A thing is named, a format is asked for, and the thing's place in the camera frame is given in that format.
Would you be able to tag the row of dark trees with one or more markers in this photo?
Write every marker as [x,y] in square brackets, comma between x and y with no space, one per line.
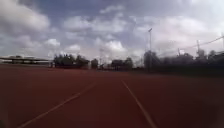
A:
[68,61]

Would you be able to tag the low flat-roofed building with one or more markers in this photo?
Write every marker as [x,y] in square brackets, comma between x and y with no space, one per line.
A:
[23,60]

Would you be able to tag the red running track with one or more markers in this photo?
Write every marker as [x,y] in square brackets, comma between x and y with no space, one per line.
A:
[106,106]

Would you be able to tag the tall light pole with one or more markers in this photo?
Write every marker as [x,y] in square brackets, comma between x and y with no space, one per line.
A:
[150,46]

